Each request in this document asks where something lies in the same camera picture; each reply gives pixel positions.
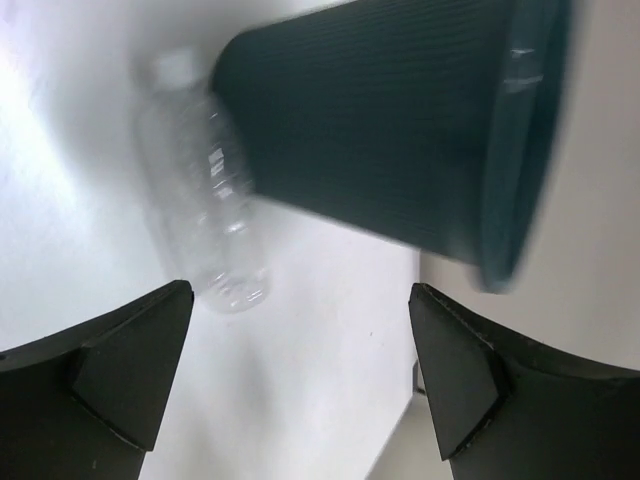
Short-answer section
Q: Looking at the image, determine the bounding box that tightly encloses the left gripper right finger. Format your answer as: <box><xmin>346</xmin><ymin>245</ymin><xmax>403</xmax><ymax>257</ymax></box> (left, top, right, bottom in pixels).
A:
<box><xmin>409</xmin><ymin>283</ymin><xmax>639</xmax><ymax>480</ymax></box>

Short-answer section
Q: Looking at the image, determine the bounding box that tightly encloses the clear crushed plastic bottle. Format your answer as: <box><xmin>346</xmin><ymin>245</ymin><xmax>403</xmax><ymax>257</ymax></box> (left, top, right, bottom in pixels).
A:
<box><xmin>134</xmin><ymin>47</ymin><xmax>268</xmax><ymax>313</ymax></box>

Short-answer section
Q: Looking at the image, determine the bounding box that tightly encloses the dark teal plastic bin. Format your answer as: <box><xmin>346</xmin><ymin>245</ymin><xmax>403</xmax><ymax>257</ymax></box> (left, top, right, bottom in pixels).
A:
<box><xmin>210</xmin><ymin>1</ymin><xmax>574</xmax><ymax>293</ymax></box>

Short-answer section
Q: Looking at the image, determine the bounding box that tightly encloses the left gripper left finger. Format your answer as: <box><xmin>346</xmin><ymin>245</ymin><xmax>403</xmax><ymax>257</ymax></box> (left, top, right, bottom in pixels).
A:
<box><xmin>1</xmin><ymin>280</ymin><xmax>193</xmax><ymax>479</ymax></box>

